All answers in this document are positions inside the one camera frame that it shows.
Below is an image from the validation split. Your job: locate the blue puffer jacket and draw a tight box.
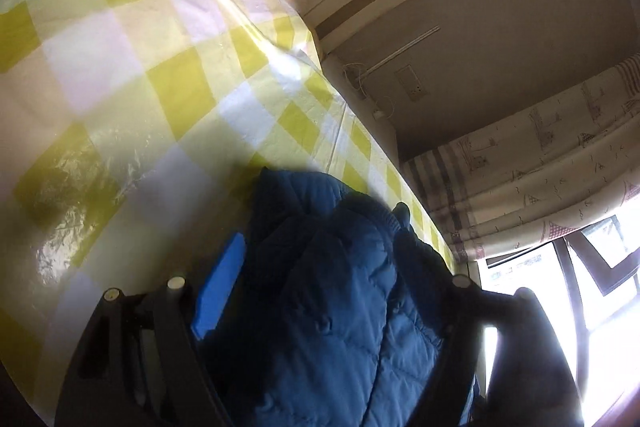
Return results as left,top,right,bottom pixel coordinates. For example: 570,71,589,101
199,166,482,427

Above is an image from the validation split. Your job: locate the patterned striped curtain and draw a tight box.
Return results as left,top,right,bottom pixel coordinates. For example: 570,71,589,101
402,55,639,262

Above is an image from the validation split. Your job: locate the yellow checked bed sheet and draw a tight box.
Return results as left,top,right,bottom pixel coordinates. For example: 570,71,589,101
1,0,450,423

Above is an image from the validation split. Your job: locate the window with dark frame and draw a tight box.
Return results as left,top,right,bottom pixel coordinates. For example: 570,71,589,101
480,206,639,426

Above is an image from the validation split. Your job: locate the wall power socket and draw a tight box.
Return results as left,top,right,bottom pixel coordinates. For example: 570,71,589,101
394,65,430,102

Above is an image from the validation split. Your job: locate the white lamp cable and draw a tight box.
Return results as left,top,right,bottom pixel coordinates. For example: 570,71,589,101
342,62,396,122

